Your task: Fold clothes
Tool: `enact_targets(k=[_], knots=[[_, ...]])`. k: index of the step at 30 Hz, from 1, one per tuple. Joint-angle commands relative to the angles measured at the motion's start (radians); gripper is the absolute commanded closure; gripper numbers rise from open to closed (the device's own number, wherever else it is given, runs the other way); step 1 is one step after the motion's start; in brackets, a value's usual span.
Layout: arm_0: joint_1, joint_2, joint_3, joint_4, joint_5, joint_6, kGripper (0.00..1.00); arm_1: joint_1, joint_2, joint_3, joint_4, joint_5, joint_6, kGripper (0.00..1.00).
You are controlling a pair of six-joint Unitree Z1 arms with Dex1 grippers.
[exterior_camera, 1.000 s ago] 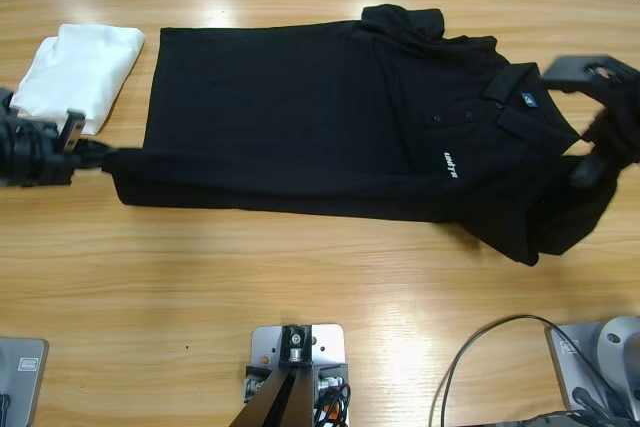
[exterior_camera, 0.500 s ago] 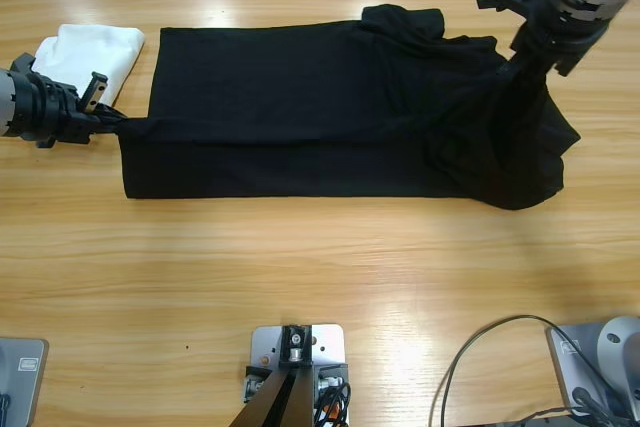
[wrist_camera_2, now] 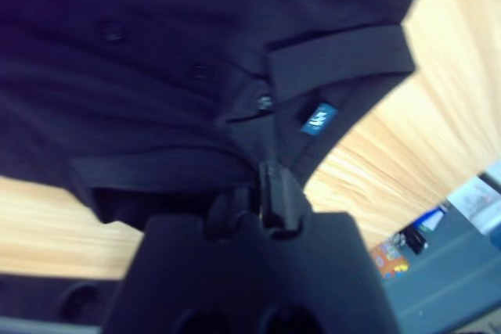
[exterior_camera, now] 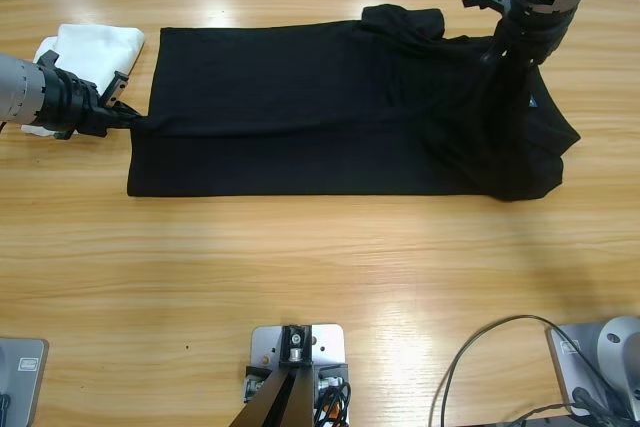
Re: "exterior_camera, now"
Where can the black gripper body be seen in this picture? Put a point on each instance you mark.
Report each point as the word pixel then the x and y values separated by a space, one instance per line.
pixel 75 107
pixel 535 29

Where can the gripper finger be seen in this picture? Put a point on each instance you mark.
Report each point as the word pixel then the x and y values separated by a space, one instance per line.
pixel 122 125
pixel 525 63
pixel 496 54
pixel 122 112

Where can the black polo shirt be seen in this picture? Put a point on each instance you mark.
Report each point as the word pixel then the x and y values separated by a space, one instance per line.
pixel 325 107

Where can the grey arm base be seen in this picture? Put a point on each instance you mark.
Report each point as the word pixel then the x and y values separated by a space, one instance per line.
pixel 25 387
pixel 575 372

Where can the white folded cloth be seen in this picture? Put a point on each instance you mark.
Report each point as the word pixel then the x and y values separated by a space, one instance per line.
pixel 95 52

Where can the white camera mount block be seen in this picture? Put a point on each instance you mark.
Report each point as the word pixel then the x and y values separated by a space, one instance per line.
pixel 330 342

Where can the dark camera post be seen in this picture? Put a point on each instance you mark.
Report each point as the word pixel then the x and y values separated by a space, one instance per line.
pixel 285 397

